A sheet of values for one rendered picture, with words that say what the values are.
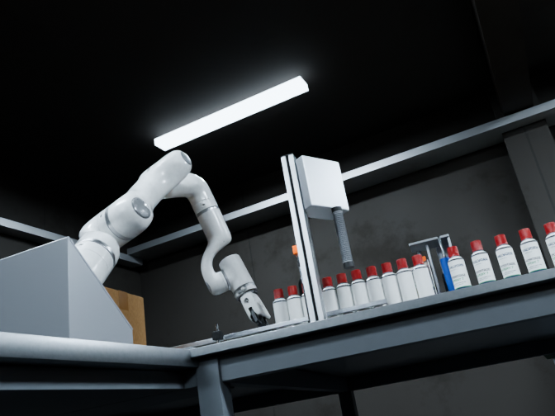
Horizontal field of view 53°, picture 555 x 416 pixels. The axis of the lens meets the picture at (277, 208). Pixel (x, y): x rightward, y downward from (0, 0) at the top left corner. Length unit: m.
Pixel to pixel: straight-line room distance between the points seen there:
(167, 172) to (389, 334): 1.01
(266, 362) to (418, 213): 3.30
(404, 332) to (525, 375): 3.01
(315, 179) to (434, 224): 2.63
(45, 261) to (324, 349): 0.65
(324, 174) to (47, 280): 1.01
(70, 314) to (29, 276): 0.16
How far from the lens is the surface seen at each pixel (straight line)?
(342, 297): 1.90
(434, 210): 4.49
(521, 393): 4.24
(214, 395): 1.37
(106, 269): 1.54
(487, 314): 1.25
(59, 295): 1.31
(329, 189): 1.93
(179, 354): 1.33
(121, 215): 1.65
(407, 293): 1.87
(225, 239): 2.06
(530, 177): 4.29
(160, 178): 1.92
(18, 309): 1.39
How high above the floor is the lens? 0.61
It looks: 22 degrees up
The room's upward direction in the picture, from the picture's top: 10 degrees counter-clockwise
